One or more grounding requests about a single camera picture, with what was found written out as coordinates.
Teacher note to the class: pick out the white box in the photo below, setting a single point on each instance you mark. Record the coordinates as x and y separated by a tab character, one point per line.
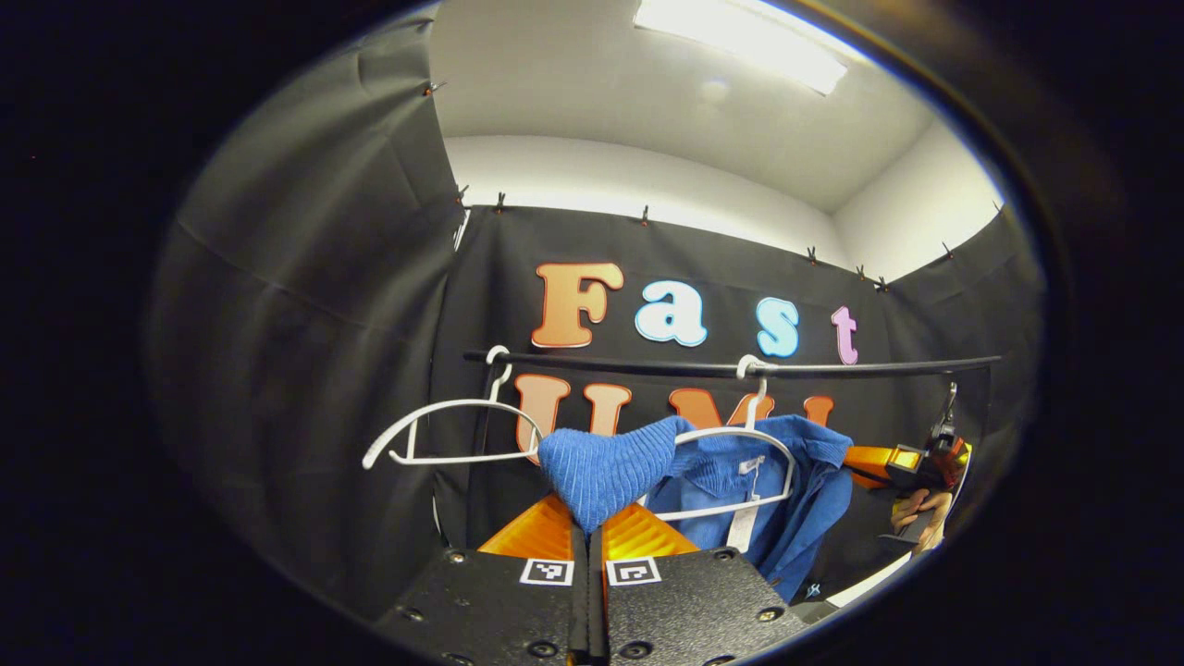
869	579

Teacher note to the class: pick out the white plastic hanger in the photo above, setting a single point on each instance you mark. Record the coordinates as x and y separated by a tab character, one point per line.
462	401
721	508

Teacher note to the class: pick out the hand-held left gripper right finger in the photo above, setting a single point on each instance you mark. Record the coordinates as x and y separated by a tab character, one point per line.
684	610

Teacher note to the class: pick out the blue knit shirt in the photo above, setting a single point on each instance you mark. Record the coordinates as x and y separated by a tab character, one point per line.
601	472

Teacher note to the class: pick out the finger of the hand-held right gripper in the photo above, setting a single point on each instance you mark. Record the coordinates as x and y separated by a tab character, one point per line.
869	460

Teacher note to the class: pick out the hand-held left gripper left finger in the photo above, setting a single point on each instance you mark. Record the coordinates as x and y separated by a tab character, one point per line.
499	610

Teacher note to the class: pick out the black backdrop cloth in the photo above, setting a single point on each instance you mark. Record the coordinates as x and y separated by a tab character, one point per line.
305	370

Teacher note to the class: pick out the ceiling light panel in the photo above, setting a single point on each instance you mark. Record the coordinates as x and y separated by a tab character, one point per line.
740	42

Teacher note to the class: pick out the black clothes rack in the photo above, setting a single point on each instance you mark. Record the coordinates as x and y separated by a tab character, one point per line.
647	363

